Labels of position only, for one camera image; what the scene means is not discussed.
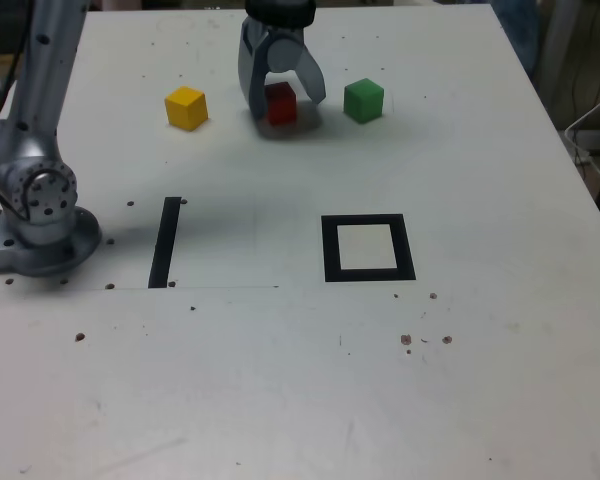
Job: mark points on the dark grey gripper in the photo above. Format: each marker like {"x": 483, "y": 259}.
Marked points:
{"x": 286, "y": 32}

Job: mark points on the red cube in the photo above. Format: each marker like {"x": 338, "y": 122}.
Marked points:
{"x": 282, "y": 107}

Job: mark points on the yellow cube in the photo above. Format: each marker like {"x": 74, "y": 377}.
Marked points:
{"x": 185, "y": 107}

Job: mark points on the green cube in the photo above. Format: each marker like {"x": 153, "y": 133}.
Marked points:
{"x": 362, "y": 102}

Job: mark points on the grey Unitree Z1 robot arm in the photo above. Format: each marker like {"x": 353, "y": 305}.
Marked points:
{"x": 40, "y": 100}

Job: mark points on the black tape square outline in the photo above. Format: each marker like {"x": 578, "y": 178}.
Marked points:
{"x": 330, "y": 250}

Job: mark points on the black tape strip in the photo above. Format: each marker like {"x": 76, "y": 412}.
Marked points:
{"x": 164, "y": 240}

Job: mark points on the person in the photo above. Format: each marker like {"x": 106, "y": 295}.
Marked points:
{"x": 517, "y": 30}

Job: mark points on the pale metal stand leg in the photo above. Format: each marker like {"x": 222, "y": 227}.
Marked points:
{"x": 555, "y": 40}

